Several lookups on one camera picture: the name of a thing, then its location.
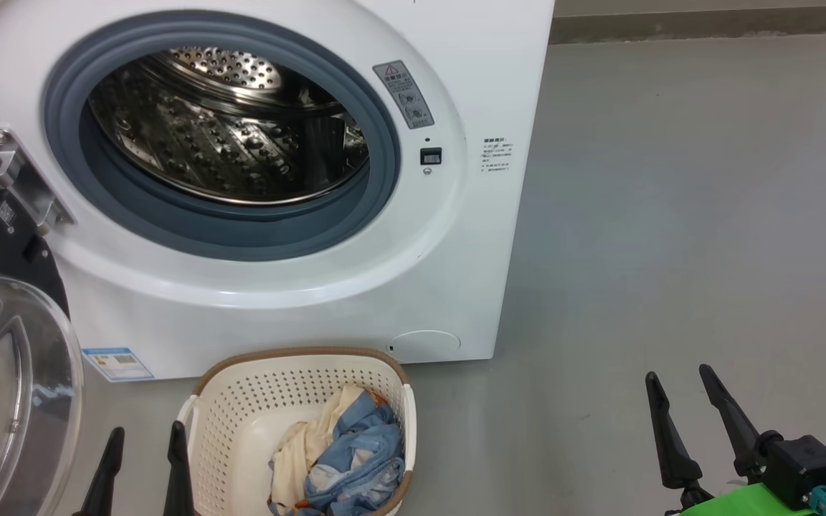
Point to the black door latch socket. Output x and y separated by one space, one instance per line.
431 156

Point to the cream perforated laundry basket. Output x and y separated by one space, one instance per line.
241 430

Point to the grey rubber door gasket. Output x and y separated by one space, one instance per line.
241 229

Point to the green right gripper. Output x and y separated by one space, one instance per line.
736 503

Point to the round black glass washer door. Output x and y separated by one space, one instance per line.
4 373

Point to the cream garment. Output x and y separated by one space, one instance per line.
295 459

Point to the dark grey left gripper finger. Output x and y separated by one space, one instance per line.
101 484
178 480

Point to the steel washer drum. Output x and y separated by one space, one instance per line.
219 136

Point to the grey warning sticker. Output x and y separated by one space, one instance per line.
404 94

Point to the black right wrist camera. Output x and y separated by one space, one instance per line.
804 462

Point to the white front-load washing machine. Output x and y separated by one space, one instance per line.
470 272

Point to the blue patterned garment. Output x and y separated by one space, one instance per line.
363 459

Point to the metal door hinge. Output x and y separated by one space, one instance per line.
22 179

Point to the round white filter cover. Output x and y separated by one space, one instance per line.
424 346

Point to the blue energy label sticker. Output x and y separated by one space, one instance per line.
117 363

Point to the small black text sticker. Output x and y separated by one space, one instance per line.
497 155

